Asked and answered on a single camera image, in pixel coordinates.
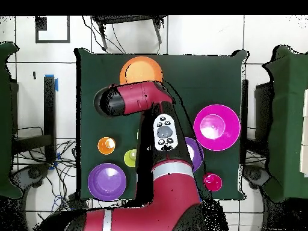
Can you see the black metal stand legs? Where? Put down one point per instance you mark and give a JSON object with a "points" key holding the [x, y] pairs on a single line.
{"points": [[125, 18]]}

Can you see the black power box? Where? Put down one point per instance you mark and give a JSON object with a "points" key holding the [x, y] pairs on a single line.
{"points": [[77, 202]]}

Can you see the red plastic cup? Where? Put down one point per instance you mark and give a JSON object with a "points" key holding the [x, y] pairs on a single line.
{"points": [[213, 182]]}

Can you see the black metal floor stand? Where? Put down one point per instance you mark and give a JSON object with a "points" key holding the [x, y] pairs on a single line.
{"points": [[49, 108], [263, 113]]}

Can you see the yellow plastic cup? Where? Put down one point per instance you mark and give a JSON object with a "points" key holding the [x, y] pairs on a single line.
{"points": [[130, 158]]}

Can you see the black office chair base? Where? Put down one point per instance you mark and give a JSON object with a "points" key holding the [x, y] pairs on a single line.
{"points": [[255, 174], [33, 173]]}

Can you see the purple plastic bowl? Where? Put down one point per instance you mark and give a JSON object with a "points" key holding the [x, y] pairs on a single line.
{"points": [[107, 181], [197, 154]]}

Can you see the large orange plastic bowl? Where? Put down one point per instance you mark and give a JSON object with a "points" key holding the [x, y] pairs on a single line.
{"points": [[140, 69]]}

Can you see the blue tape strip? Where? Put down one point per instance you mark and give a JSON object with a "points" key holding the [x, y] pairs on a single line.
{"points": [[58, 156], [56, 84]]}

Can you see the dark green table cloth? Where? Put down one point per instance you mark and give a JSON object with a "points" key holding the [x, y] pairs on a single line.
{"points": [[211, 79]]}

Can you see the green cloth covered table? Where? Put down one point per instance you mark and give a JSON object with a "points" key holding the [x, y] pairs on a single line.
{"points": [[288, 120], [4, 120]]}

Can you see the small black floor object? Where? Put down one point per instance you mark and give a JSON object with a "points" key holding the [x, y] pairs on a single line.
{"points": [[34, 75]]}

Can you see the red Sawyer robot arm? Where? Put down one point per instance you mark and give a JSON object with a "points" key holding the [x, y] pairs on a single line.
{"points": [[168, 192]]}

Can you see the black square frame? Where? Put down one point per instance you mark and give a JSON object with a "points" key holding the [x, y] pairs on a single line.
{"points": [[41, 24]]}

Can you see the large pink plastic bowl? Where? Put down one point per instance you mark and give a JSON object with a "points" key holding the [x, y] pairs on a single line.
{"points": [[216, 127]]}

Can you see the orange plastic cup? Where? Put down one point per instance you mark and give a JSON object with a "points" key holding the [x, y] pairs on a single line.
{"points": [[104, 146]]}

